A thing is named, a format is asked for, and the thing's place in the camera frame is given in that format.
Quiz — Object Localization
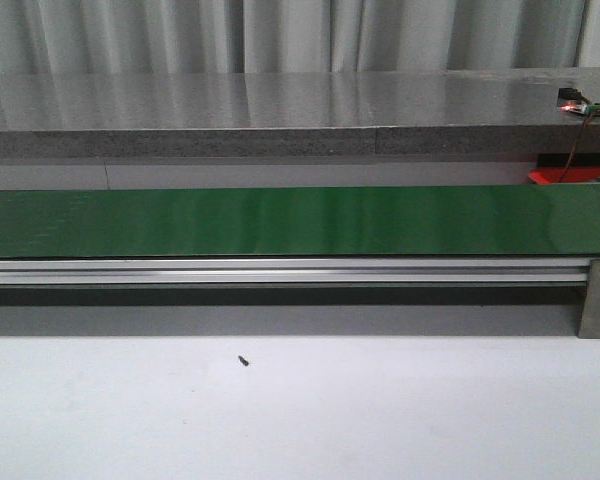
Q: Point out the green conveyor belt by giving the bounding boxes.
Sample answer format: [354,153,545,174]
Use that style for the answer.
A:
[0,184,600,259]

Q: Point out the small sensor circuit board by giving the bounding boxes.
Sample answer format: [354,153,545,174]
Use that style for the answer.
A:
[556,87,600,116]

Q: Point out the grey stone counter slab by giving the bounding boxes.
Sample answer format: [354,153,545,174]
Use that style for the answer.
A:
[0,68,600,159]

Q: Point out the red plastic tray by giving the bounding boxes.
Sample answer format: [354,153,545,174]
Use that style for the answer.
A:
[527,167,600,184]

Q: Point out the red black sensor wire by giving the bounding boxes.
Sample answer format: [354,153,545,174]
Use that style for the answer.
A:
[557,106,600,184]

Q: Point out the white pleated curtain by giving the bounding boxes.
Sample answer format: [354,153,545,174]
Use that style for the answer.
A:
[0,1,600,74]

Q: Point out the aluminium conveyor frame rail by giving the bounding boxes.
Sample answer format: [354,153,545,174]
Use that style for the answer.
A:
[0,257,591,286]

